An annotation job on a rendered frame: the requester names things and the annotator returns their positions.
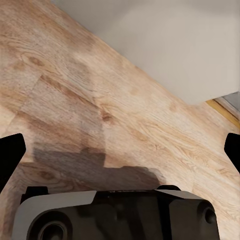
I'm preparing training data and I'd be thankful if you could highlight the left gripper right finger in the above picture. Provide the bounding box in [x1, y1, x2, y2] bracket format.
[224, 133, 240, 173]

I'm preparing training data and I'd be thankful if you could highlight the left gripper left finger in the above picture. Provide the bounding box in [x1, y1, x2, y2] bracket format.
[0, 132, 26, 193]

